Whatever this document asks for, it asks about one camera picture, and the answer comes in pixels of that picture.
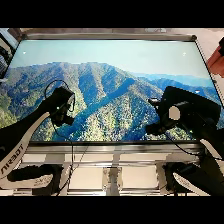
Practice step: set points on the silver frame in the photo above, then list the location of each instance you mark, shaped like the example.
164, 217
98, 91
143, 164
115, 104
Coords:
113, 148

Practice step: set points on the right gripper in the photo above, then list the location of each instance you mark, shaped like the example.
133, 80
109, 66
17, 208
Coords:
160, 116

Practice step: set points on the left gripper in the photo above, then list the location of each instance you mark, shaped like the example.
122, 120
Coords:
61, 116

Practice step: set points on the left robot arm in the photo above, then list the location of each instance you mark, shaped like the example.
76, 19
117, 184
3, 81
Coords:
20, 133

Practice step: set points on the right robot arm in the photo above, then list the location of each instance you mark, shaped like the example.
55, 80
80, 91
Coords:
193, 106

